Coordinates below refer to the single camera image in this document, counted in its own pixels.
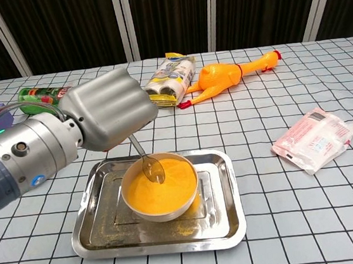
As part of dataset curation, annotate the pink white plastic packet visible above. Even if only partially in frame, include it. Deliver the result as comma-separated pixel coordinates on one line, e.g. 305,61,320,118
266,103,353,180

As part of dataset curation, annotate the orange rubber chicken toy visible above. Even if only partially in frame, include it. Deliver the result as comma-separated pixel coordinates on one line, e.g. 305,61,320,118
172,49,288,110

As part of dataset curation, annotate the clear plastic spoon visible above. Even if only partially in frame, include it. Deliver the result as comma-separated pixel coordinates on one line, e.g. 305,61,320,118
128,130,168,188

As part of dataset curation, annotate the white checked tablecloth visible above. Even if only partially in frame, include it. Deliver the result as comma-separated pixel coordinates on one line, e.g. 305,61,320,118
0,35,353,264

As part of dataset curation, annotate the white screen frame post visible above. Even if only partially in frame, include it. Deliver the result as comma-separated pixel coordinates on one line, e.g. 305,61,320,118
202,0,229,53
109,0,142,64
0,0,33,80
297,0,343,43

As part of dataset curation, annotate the pack of trash bag rolls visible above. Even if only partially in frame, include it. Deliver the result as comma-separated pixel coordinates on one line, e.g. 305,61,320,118
140,49,202,111

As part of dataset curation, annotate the white bowl of orange powder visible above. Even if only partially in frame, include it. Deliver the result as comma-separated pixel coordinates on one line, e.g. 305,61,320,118
116,148,204,227

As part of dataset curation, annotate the orange-yellow powder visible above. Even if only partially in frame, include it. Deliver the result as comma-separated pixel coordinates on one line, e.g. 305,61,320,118
123,154,201,220

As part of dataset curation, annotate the rectangular steel tray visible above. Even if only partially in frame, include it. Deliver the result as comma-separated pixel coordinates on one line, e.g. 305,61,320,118
62,144,250,264

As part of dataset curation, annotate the green chips can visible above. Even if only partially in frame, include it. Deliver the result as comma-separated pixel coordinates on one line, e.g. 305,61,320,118
16,82,77,117

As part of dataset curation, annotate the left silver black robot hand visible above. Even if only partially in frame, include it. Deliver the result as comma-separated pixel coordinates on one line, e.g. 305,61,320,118
55,63,164,157

